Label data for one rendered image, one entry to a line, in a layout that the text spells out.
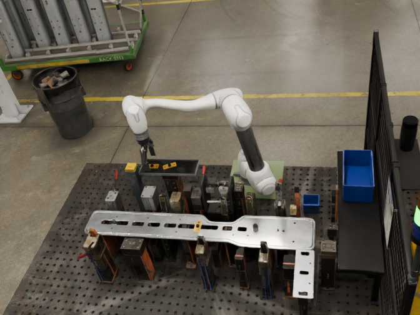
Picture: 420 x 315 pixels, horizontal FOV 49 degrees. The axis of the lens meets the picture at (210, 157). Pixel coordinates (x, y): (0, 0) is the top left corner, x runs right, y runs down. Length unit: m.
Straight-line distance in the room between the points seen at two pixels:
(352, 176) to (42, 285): 2.04
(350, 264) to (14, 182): 3.75
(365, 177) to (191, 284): 1.22
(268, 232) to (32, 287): 1.54
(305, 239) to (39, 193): 3.11
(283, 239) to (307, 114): 2.66
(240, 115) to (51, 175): 2.94
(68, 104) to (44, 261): 2.30
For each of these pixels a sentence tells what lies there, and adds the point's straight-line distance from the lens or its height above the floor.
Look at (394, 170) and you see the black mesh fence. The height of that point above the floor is 1.55.
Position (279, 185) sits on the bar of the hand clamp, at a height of 1.21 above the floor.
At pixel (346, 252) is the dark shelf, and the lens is 2.54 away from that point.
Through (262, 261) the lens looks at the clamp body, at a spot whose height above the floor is 1.04.
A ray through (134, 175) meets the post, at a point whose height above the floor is 1.11.
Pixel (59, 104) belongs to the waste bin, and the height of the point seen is 0.51.
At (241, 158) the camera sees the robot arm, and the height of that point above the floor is 0.95.
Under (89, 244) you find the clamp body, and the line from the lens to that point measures 2.80.
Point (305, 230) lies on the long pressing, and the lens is 2.66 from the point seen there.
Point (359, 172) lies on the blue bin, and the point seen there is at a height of 1.03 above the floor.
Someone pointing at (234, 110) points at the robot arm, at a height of 1.52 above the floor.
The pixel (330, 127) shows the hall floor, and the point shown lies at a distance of 4.92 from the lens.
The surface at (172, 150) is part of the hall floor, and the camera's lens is 4.89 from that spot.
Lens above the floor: 3.06
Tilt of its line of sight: 41 degrees down
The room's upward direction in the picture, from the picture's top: 12 degrees counter-clockwise
